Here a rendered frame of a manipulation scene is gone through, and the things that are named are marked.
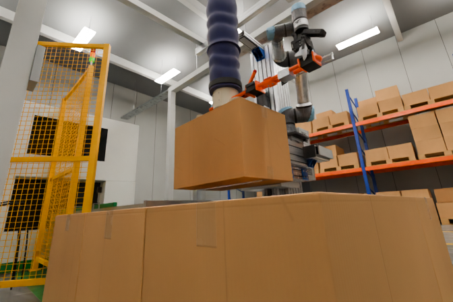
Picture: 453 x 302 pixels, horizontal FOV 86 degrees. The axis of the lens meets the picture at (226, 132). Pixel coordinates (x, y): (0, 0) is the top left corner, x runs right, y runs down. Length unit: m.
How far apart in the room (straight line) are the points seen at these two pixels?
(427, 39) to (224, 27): 9.46
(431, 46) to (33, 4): 10.25
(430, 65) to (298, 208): 10.15
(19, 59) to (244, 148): 1.75
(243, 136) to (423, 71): 9.43
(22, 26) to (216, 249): 2.26
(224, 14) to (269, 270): 1.70
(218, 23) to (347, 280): 1.69
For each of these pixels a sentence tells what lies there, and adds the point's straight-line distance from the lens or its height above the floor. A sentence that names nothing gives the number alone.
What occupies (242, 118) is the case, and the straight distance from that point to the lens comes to 1.20.
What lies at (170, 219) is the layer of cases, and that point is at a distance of 0.50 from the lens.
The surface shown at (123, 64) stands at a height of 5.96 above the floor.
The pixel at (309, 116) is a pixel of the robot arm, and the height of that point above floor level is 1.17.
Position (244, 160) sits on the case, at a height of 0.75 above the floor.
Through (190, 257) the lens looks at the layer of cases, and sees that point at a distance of 0.46.
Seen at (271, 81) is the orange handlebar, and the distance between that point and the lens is 1.37.
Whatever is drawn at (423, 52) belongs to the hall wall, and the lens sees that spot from 10.60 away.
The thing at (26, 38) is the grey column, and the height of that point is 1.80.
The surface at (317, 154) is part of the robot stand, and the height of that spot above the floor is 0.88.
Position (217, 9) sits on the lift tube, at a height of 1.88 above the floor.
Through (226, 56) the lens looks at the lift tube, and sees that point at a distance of 1.67.
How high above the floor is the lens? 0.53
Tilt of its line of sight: 18 degrees up
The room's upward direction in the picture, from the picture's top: 3 degrees counter-clockwise
